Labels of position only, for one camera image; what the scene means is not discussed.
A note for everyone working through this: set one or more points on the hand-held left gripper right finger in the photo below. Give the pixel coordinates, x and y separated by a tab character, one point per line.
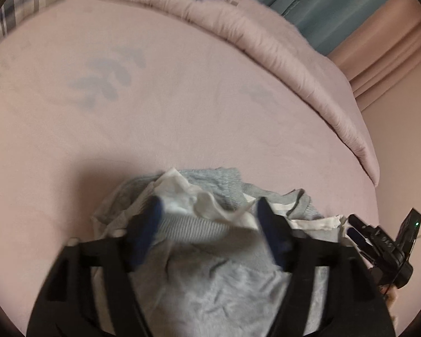
271	233

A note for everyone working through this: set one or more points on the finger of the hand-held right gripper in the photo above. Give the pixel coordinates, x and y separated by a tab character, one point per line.
359	222
355	238

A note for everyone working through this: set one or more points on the pink curtain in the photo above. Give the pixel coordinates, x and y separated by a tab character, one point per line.
389	63

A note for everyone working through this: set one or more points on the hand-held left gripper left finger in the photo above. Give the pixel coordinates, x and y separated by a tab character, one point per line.
149	224

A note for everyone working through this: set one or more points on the teal curtain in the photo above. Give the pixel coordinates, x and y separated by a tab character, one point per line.
319	7

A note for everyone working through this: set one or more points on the grey sweatshirt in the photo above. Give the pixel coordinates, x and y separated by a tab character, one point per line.
214	288

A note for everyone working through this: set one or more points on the plaid cloth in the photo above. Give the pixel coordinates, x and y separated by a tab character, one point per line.
28	0

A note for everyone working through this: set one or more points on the pink comforter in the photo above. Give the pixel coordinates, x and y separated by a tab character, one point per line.
284	59

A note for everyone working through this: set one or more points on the pink bed sheet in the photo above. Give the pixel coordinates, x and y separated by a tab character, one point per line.
161	112

